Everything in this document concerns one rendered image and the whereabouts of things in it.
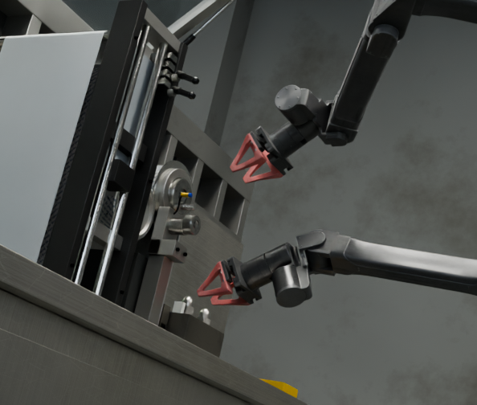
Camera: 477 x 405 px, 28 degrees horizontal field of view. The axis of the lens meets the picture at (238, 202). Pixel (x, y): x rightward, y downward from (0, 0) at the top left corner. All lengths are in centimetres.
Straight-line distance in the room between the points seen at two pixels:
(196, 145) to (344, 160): 170
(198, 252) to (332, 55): 205
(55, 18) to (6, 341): 112
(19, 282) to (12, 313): 6
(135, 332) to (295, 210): 292
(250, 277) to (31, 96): 54
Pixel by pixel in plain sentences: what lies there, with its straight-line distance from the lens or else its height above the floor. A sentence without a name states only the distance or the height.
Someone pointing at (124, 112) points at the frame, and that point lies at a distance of 159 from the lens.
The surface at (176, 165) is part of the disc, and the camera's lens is 195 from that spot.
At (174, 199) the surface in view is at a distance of 191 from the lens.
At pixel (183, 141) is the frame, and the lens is 259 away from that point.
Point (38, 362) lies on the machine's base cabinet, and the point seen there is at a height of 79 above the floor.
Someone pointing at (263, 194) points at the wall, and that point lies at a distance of 430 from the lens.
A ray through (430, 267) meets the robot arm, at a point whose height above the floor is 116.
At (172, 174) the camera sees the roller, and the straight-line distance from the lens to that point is 192.
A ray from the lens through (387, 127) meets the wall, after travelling 429.
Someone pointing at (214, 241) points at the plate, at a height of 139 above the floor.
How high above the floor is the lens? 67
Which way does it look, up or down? 18 degrees up
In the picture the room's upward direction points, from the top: 13 degrees clockwise
